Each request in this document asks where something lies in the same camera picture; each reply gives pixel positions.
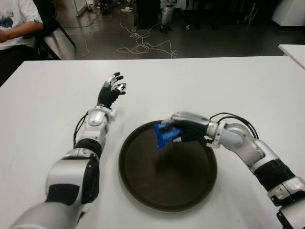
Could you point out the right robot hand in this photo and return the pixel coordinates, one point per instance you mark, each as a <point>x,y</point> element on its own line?
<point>193,126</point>

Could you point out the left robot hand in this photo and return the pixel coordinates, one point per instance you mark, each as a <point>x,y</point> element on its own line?
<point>107,95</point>

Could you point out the blue Oreo packet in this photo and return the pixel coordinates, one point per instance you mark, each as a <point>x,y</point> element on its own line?
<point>166,134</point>

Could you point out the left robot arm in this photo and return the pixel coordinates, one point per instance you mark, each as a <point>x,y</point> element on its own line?
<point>66,171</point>

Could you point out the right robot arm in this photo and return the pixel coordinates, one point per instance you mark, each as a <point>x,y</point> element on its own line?
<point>262,152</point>

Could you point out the round dark brown tray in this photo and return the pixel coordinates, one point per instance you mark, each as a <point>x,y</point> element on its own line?
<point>171,181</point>

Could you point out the white power strip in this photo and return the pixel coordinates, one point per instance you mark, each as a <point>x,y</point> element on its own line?
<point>127,9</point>

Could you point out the black chair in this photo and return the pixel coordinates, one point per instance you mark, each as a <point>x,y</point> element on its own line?
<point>51,21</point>

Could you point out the white shelf unit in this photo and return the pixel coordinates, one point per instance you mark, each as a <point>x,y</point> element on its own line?
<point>79,6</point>

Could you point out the seated person white shirt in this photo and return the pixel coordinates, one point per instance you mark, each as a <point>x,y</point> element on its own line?
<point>16,19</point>

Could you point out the white side table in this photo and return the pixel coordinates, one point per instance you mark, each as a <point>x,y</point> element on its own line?
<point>294,52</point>

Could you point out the white cabinet black base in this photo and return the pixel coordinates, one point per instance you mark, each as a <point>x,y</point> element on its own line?
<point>290,12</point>

